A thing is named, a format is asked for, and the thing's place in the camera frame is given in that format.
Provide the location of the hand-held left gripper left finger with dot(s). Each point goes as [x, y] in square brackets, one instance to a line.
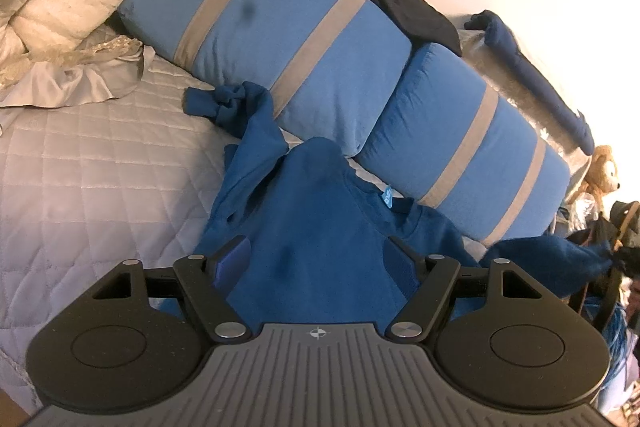
[233, 258]

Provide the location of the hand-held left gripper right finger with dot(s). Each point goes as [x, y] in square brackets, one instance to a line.
[397, 264]

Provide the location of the blue sweater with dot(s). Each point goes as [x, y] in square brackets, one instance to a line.
[320, 227]

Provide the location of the small blue grey-striped pillow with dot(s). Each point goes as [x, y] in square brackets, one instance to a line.
[450, 132]

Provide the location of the white quilted bedspread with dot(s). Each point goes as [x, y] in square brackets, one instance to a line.
[100, 167]

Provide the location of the wooden chair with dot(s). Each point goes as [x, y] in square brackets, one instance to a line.
[617, 252]

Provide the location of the brown teddy bear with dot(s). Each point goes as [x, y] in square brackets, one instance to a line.
[602, 172]

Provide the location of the dark blue garment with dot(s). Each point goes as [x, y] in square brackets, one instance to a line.
[530, 72]

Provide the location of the large blue grey-striped pillow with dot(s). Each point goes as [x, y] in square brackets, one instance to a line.
[280, 12]

